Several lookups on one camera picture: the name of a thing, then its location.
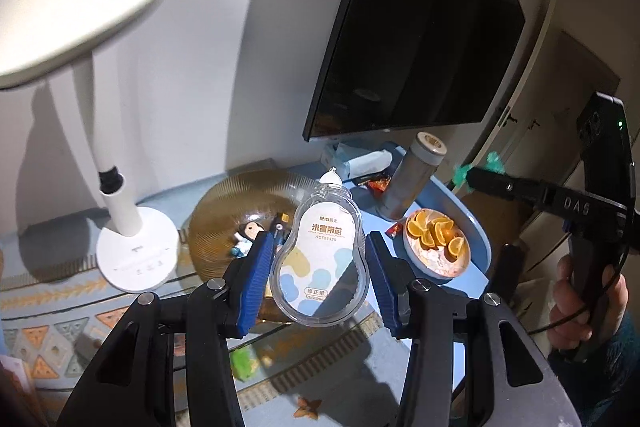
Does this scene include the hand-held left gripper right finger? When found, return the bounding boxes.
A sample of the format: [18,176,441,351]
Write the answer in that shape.
[364,231,583,427]

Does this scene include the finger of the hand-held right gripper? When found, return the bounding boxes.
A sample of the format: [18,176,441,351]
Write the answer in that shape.
[465,167,556,210]

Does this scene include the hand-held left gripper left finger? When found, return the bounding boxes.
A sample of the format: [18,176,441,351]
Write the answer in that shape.
[57,231,277,427]

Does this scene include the dark green dinosaur toy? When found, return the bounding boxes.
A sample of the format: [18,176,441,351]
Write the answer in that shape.
[451,151,507,196]

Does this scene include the clear correction tape package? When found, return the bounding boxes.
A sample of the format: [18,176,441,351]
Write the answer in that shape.
[269,167,372,329]

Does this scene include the amber ribbed glass bowl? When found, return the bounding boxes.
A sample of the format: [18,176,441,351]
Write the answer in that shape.
[181,168,333,324]

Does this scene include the light green dinosaur toy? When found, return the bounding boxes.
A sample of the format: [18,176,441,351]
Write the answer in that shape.
[229,346,262,381]

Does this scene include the person's right forearm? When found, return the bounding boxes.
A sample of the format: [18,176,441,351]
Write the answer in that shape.
[547,312,640,427]

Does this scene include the person's right hand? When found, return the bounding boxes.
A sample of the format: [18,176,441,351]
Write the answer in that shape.
[549,254,629,353]

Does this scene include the black-haired white-bodied figurine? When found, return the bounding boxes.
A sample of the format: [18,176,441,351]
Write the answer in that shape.
[229,219,267,259]

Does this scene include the plate of orange slices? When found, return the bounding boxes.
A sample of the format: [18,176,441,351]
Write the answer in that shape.
[401,207,472,281]

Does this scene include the light blue tray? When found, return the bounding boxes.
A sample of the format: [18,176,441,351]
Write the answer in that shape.
[320,143,492,344]

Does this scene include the grey thermos bottle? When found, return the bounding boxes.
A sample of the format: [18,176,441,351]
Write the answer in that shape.
[376,131,449,221]

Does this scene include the red snack packet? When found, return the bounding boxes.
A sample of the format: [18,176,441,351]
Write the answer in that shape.
[359,173,394,196]

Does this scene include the beige cabinet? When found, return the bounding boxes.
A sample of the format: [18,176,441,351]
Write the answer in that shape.
[477,0,628,258]

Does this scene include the orange star-shaped toy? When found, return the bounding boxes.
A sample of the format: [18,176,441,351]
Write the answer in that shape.
[294,396,324,421]

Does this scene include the white desk lamp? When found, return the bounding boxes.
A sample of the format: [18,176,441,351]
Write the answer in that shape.
[0,0,182,294]

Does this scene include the black monitor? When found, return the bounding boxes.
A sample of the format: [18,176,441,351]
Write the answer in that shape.
[302,0,527,144]

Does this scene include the pink cardboard box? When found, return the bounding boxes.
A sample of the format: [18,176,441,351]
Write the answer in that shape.
[0,353,40,427]

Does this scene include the black cable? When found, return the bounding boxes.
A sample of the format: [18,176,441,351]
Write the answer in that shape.
[525,157,635,336]

